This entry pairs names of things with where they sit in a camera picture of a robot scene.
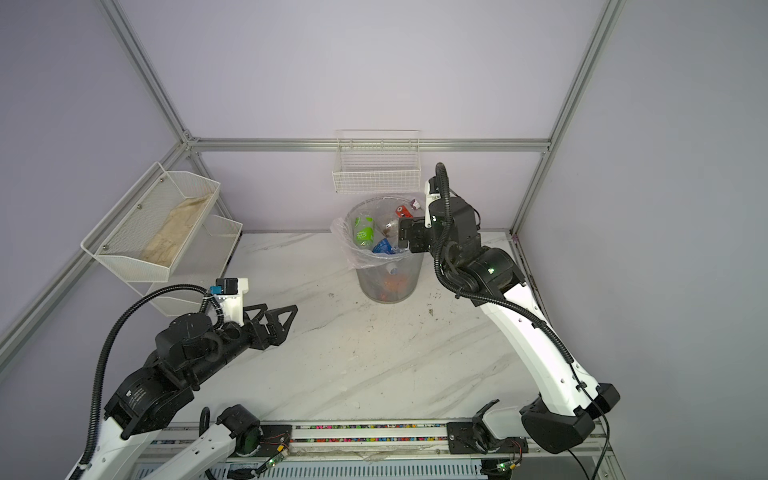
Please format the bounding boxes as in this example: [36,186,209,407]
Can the clear plastic bin liner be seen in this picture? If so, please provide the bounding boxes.
[331,194,424,269]

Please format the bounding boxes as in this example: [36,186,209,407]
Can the white wire wall basket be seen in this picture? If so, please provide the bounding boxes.
[332,129,422,195]

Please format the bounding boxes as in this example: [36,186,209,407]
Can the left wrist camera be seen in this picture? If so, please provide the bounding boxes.
[209,277,249,326]

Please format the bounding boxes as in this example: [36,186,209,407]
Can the red cap small bottle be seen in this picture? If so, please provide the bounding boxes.
[382,204,416,237]

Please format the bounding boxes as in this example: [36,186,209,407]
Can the white lower mesh shelf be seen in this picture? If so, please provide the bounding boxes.
[148,214,242,317]

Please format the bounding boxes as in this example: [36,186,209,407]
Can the green label clear bottle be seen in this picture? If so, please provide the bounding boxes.
[353,215,375,249]

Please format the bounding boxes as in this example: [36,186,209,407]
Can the grey mesh waste bin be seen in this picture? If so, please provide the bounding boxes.
[331,195,424,304]

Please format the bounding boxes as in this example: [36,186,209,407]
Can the white mesh shelf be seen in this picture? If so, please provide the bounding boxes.
[148,214,242,317]
[80,163,220,283]

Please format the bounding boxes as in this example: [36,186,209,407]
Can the white upper mesh shelf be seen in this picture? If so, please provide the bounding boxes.
[80,163,220,283]

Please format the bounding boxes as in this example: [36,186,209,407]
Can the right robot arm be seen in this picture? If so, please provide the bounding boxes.
[398,163,620,454]

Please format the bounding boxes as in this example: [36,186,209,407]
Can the beige cloth in shelf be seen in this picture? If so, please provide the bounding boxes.
[140,195,211,267]

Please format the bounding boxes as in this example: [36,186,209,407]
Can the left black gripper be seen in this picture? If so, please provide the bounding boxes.
[187,303,297,387]

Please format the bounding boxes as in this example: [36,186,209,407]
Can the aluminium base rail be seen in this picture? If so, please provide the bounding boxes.
[116,416,625,480]

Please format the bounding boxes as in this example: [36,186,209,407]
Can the orange label yellow-cap bottle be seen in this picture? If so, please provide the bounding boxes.
[378,273,413,303]

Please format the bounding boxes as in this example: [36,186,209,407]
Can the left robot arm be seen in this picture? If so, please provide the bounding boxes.
[68,279,299,479]

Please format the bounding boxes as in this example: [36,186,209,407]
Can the blue label bottle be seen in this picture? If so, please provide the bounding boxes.
[372,238,398,255]

